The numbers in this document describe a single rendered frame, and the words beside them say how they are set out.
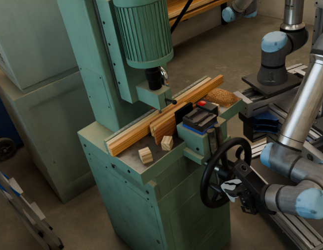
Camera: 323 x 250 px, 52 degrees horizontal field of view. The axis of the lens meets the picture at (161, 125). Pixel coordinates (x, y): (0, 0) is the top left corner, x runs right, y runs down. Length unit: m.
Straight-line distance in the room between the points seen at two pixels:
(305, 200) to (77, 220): 1.72
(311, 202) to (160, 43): 0.68
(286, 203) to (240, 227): 1.20
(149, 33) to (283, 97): 0.93
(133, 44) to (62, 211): 1.57
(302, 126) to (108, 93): 0.78
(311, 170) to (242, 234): 1.16
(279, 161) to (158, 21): 0.58
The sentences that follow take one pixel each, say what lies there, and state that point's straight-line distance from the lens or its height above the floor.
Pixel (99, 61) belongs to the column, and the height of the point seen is 1.19.
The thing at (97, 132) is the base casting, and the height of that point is 0.80.
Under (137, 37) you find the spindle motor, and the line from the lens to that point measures 1.14.
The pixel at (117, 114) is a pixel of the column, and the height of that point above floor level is 0.93.
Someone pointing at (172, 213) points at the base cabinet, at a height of 0.59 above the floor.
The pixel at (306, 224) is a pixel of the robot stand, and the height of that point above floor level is 0.23.
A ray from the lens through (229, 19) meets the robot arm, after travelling 1.81.
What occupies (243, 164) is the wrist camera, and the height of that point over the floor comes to 1.00.
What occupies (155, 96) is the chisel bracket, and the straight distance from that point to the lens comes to 1.27.
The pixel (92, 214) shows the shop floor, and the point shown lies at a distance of 2.35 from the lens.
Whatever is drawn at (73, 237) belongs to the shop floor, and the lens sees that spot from 2.28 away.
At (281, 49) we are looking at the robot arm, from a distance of 1.70.
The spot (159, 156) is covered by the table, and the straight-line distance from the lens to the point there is 1.23.
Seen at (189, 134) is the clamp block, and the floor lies 0.95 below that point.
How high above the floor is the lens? 1.71
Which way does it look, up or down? 36 degrees down
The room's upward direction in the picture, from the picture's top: 11 degrees counter-clockwise
